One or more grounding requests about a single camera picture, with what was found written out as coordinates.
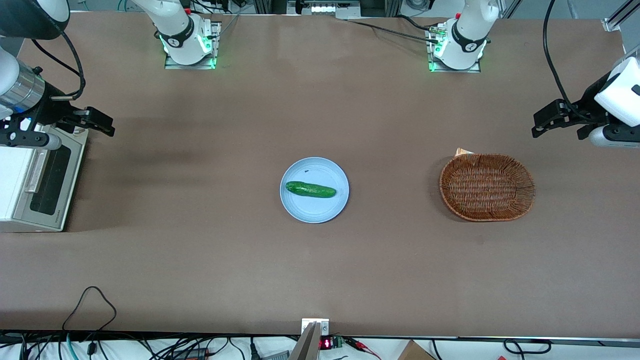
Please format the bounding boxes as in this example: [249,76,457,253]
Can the oven door with glass window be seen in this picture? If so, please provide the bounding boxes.
[12,126,90,232]

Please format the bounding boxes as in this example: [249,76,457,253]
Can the brown cardboard box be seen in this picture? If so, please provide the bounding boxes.
[397,340,437,360]

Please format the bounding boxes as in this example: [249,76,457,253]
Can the grey camera mount bar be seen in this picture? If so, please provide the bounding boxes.
[289,322,322,360]

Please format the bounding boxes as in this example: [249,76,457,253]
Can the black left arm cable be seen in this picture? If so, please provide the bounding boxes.
[542,0,588,123]

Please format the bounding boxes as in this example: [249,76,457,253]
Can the black looped thin cable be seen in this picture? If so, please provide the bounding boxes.
[62,286,118,333]

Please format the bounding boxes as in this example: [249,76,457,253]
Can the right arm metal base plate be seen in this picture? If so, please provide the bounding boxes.
[164,21,222,70]

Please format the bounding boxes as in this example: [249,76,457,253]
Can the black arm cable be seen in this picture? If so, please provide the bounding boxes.
[31,31,87,102]
[542,0,588,123]

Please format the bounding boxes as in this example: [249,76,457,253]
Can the light blue round plate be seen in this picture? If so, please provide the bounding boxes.
[279,157,350,224]

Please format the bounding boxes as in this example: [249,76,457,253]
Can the black oval cable loop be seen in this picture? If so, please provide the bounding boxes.
[502,338,552,356]

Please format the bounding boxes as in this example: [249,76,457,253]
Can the silver camera mount bracket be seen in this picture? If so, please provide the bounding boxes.
[301,318,331,337]

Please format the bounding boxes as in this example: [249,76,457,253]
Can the short black table cable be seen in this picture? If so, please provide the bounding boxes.
[397,15,437,32]

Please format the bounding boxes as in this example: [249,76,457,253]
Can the red clip test leads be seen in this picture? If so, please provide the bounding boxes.
[345,337,382,360]

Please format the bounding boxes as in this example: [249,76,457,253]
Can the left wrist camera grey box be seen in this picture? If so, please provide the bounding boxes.
[589,124,640,149]

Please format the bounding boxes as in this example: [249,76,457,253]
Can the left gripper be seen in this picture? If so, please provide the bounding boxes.
[531,56,640,140]

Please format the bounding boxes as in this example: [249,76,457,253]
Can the white power strip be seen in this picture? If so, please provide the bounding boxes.
[309,1,362,17]

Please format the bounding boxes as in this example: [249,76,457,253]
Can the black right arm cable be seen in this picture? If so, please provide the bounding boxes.
[31,31,87,102]

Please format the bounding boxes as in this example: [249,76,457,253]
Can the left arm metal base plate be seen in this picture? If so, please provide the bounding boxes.
[426,22,483,74]

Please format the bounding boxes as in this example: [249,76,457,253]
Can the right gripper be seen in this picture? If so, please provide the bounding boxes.
[0,65,115,137]

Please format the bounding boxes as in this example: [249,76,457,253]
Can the brown oval wicker basket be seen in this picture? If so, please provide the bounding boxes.
[439,153,536,222]

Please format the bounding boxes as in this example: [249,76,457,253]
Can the silver aluminium profile rail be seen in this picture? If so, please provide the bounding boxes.
[601,0,640,33]

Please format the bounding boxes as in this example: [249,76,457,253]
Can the green cucumber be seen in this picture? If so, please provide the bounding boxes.
[285,181,337,199]

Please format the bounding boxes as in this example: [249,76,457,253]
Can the white toaster oven body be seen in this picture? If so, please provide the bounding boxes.
[0,125,90,233]

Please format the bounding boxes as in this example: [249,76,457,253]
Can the dark aluminium frame post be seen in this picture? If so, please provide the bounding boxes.
[254,0,291,16]

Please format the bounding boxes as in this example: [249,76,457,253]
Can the long black table cable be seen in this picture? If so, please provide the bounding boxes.
[347,19,443,42]

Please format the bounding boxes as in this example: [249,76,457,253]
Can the black power adapter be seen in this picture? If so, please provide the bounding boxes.
[170,347,211,360]

